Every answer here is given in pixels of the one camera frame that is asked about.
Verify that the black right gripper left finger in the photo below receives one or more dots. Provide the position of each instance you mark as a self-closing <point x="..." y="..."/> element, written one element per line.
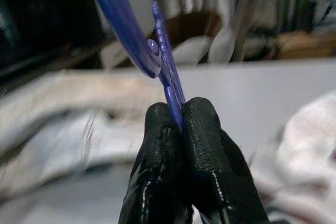
<point x="157" y="155"/>

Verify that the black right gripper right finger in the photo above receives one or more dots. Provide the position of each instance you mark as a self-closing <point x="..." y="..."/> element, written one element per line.
<point x="210" y="161"/>

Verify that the purple plastic hanger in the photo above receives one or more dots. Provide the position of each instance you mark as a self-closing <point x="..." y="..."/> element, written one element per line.
<point x="118" y="11"/>

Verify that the white crumpled garment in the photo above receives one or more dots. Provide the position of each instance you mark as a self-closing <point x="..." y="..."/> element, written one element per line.
<point x="309" y="155"/>

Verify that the beige crumpled garment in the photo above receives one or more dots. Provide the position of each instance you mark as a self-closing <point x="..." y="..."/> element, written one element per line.
<point x="52" y="129"/>

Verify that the white table with black frame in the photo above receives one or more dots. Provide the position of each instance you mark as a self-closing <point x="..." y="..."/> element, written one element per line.
<point x="249" y="90"/>

